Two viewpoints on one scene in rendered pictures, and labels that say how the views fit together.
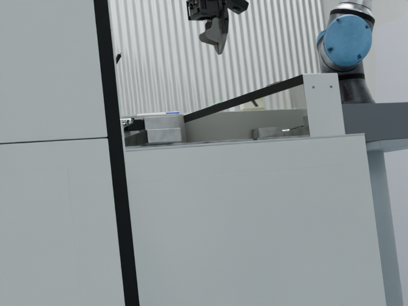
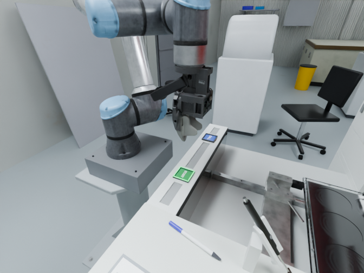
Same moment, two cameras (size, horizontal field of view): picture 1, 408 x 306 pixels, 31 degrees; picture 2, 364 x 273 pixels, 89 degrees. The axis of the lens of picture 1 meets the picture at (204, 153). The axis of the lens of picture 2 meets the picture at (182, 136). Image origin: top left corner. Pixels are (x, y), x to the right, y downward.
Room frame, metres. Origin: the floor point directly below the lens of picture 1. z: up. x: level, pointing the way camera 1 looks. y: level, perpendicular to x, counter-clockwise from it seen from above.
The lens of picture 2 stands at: (2.18, 0.31, 1.39)
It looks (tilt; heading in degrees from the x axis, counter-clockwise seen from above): 31 degrees down; 236
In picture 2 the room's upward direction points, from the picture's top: straight up
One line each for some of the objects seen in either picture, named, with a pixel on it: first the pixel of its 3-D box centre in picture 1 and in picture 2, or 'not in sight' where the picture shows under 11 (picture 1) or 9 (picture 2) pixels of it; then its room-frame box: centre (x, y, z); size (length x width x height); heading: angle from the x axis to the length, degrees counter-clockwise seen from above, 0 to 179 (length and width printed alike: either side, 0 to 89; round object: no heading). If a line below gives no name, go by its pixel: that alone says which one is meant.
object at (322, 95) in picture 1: (255, 124); (197, 168); (1.81, -0.13, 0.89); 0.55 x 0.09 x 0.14; 29
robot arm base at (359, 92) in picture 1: (345, 95); (122, 140); (2.01, -0.40, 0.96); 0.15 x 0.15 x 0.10
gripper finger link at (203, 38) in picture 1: (209, 38); (187, 130); (1.92, -0.05, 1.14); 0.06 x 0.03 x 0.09; 119
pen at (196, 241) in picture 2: (154, 115); (193, 239); (2.03, 0.12, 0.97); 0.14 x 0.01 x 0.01; 108
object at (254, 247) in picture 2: not in sight; (264, 249); (1.95, 0.24, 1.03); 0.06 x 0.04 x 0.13; 119
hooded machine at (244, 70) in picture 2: not in sight; (244, 77); (-0.11, -1.44, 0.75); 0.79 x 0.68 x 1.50; 30
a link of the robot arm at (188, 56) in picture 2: not in sight; (190, 55); (1.91, -0.06, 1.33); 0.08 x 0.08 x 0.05
